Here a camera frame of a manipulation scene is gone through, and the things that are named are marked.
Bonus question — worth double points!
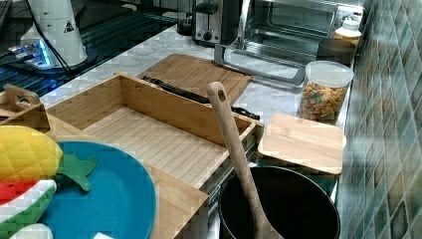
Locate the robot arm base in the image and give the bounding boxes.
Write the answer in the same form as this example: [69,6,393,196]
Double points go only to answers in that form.
[8,0,98,74]

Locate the plush watermelon slice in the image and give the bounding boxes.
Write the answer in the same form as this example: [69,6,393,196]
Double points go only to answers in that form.
[0,179,57,239]

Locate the wooden spoon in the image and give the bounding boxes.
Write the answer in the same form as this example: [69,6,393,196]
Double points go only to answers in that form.
[207,82,285,239]

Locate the large bamboo cutting board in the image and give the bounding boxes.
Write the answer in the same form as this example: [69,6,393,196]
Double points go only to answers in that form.
[138,54,253,105]

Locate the dark cylindrical cup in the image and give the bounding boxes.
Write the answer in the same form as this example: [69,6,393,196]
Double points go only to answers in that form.
[316,38,356,67]

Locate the stainless toaster oven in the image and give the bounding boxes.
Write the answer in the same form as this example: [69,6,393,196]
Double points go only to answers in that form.
[214,0,364,86]

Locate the wooden tea box holder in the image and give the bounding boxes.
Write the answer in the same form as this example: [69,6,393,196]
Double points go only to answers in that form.
[0,84,50,132]

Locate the clear cereal container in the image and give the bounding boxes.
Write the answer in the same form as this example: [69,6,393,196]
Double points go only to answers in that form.
[298,61,353,124]

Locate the black coffee grinder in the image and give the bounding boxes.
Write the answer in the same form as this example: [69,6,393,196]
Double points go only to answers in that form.
[176,0,193,36]

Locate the yellow plush pineapple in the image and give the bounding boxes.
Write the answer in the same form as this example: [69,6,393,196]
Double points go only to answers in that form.
[0,125,97,191]

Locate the white capped seasoning bottle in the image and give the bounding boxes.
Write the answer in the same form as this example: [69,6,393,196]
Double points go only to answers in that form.
[334,19,361,46]

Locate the black and silver toaster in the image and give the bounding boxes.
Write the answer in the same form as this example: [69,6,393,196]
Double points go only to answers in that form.
[192,0,242,46]

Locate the blue round plate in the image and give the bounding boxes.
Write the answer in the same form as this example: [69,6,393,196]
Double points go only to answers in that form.
[39,141,156,239]

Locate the black utensil pot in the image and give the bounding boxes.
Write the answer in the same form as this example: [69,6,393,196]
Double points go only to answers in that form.
[219,166,340,239]

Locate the white plush item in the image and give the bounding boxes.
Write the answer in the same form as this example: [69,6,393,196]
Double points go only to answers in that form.
[9,223,54,239]

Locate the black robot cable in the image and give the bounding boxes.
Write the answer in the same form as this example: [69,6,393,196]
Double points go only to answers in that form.
[141,75,262,121]

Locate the teal container with bamboo lid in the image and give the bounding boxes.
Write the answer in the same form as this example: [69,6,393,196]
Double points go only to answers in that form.
[258,114,346,196]

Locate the bamboo drawer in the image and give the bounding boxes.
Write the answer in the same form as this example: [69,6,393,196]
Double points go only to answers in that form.
[46,72,266,190]

